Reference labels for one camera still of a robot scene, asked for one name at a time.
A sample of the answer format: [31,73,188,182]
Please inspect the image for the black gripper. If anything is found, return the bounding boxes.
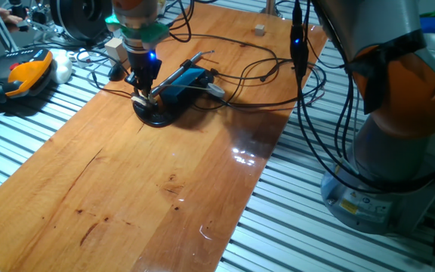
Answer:
[125,50,163,101]

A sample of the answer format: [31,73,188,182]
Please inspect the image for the black oval docking station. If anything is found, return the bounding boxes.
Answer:
[132,67,215,128]

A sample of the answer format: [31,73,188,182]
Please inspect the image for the person left hand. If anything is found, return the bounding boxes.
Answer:
[0,6,25,33]

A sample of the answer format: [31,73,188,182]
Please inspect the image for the silver metal rod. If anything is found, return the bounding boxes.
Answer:
[150,49,216,97]

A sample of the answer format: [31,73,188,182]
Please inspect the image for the blue box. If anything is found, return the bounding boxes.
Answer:
[159,66,208,106]

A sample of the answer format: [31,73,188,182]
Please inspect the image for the tall wooden block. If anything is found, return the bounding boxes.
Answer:
[103,36,128,64]

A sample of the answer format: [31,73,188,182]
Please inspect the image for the white power adapter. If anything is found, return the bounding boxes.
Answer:
[74,50,93,64]

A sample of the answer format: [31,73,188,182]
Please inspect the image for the glossy wooden board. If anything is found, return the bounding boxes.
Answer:
[0,2,330,272]

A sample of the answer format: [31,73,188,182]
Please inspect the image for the white rounded lump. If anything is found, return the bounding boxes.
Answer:
[50,50,74,85]

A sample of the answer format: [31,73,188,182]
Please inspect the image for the black round spool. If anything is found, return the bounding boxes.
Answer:
[48,0,114,42]

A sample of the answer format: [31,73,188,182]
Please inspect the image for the orange black teach pendant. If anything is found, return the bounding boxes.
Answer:
[0,47,55,104]

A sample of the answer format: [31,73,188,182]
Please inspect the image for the metal clamp stand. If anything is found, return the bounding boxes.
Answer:
[23,0,54,41]

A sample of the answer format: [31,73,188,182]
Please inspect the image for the silver pole foot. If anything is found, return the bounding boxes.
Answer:
[259,0,283,18]

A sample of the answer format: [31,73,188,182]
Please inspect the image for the thin black cable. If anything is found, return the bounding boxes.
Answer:
[190,56,328,110]
[74,48,131,76]
[91,71,134,97]
[170,32,281,82]

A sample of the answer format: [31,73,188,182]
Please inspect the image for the white cable with round disc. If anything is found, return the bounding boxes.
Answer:
[171,82,227,99]

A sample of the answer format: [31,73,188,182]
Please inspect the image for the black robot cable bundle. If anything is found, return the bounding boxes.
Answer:
[288,0,435,193]

